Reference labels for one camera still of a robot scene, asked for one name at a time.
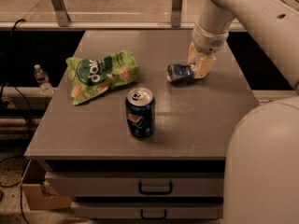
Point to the grey drawer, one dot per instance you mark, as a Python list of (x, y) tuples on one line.
[(136, 184), (148, 211)]

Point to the left metal rail bracket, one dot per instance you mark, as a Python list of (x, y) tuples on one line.
[(60, 12)]

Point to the metal rail bracket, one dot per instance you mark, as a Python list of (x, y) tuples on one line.
[(176, 10), (60, 12)]

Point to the cardboard box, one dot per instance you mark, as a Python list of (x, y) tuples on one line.
[(39, 194)]

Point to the lower grey drawer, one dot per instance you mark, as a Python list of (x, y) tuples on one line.
[(148, 211)]

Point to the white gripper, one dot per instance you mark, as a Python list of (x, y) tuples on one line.
[(207, 43)]

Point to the redbull can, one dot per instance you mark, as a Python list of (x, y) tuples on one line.
[(179, 72)]

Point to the upper grey drawer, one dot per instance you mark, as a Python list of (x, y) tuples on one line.
[(136, 184)]

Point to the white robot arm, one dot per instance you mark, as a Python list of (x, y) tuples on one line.
[(261, 178)]

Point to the middle metal rail bracket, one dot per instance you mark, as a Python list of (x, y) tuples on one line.
[(176, 10)]

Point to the grey drawer cabinet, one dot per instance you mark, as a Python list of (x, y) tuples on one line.
[(91, 156)]

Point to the green chip bag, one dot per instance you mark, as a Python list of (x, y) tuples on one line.
[(91, 78)]

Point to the clear plastic water bottle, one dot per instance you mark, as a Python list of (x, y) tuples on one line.
[(43, 80)]

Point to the blue pepsi can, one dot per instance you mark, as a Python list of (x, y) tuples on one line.
[(140, 112)]

